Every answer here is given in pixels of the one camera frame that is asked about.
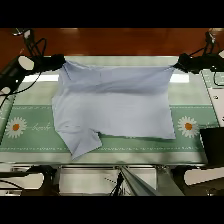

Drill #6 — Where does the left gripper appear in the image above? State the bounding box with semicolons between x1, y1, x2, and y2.
41;53;67;73

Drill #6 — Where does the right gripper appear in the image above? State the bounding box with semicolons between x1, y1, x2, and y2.
173;52;201;75

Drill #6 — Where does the light blue T-shirt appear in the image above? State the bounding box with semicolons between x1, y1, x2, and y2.
51;60;177;161

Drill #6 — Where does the black cable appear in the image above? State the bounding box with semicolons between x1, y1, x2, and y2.
105;171;126;197
0;71;43;108
30;37;48;58

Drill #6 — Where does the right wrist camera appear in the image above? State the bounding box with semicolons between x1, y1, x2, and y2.
203;30;218;48

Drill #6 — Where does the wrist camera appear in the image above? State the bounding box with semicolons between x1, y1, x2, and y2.
203;30;218;48
13;28;35;45

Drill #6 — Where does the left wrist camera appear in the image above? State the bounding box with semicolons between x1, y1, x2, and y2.
13;28;35;45

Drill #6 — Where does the silver frame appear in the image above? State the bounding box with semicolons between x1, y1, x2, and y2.
0;69;224;197

